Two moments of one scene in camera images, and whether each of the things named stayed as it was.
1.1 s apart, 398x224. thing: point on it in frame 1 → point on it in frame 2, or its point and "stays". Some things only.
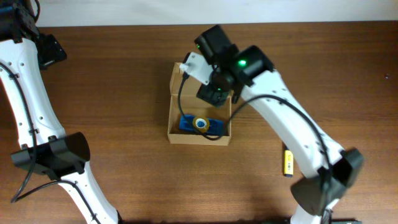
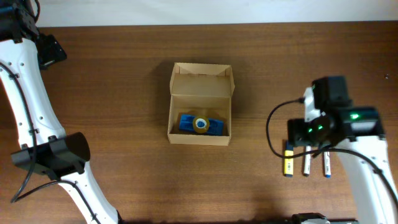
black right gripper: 208,93 → 295,128
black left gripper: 53,51 stays
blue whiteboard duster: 216,127 stays
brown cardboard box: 183,101 stays
